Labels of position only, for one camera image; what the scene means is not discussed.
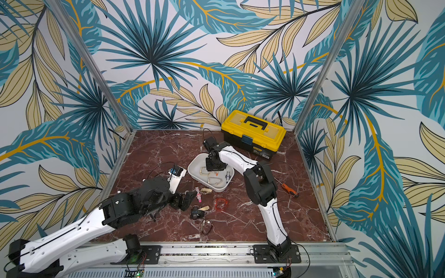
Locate beige square-face watch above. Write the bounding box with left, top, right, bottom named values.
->
left=207, top=177, right=223, bottom=186

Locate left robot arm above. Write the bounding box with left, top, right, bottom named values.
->
left=6, top=174, right=196, bottom=278

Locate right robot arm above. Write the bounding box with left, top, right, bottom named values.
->
left=203, top=137, right=292, bottom=261

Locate pink white watch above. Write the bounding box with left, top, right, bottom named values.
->
left=195, top=187, right=202, bottom=203

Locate white plastic storage tray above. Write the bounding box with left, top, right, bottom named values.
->
left=187, top=154, right=235, bottom=192

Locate brown leather gold watch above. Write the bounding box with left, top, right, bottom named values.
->
left=200, top=220, right=214, bottom=236

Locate red translucent watch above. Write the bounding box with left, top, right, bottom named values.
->
left=214, top=198, right=229, bottom=212

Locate yellow black plastic toolbox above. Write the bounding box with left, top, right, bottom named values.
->
left=221, top=110, right=286, bottom=160

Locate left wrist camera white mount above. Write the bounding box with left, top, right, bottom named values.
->
left=168, top=165, right=187, bottom=194

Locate aluminium front rail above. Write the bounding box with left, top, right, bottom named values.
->
left=70, top=242, right=359, bottom=278

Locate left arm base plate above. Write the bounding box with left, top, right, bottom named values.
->
left=117, top=245, right=162, bottom=265

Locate orange handled screwdriver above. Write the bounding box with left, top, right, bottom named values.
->
left=275, top=178, right=299, bottom=198

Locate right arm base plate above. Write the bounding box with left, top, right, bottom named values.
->
left=253, top=244, right=301, bottom=264

